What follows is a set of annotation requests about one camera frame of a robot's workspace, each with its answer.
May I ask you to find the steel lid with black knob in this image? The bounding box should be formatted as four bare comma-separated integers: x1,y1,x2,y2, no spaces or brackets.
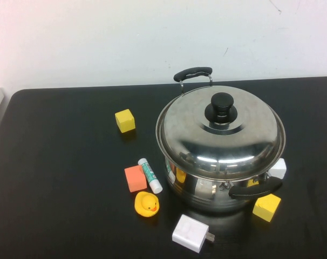
155,85,287,181

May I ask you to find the stainless steel cooking pot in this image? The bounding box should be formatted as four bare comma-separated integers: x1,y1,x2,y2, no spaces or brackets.
155,66,287,214

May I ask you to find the yellow wooden cube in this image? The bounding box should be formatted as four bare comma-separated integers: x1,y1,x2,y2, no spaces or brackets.
114,108,136,134
252,193,283,223

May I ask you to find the white green glue stick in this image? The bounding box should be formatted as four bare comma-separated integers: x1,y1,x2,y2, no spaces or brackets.
137,158,164,194

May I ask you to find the orange cube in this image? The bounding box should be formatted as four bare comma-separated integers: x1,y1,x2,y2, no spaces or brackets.
124,165,148,193

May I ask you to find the yellow rubber duck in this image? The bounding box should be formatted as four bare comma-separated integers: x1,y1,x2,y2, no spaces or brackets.
134,190,161,217

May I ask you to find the white plug charger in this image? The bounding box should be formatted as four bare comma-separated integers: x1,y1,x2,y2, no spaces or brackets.
172,214,216,254

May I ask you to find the white cube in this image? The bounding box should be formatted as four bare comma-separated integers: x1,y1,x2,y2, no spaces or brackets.
269,158,288,180

